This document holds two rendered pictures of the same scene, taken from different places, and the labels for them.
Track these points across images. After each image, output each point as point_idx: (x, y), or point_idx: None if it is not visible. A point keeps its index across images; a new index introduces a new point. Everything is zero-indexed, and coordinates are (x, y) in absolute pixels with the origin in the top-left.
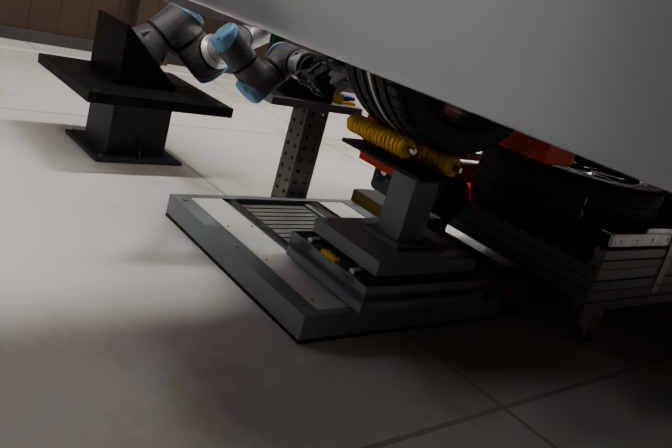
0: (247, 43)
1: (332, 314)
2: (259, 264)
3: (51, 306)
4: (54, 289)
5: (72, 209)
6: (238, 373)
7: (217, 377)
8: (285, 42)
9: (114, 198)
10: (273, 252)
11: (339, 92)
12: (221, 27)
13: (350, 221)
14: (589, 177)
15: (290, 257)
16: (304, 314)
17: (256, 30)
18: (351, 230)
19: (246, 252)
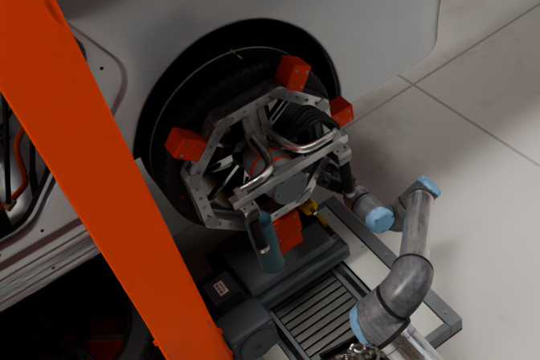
0: (408, 189)
1: (317, 205)
2: (366, 237)
3: (462, 181)
4: (470, 194)
5: (526, 292)
6: (362, 173)
7: (370, 167)
8: (378, 206)
9: (514, 336)
10: (359, 260)
11: (326, 173)
12: (435, 189)
13: (306, 247)
14: (98, 261)
15: (346, 260)
16: (333, 196)
17: (407, 204)
18: (306, 231)
19: (377, 248)
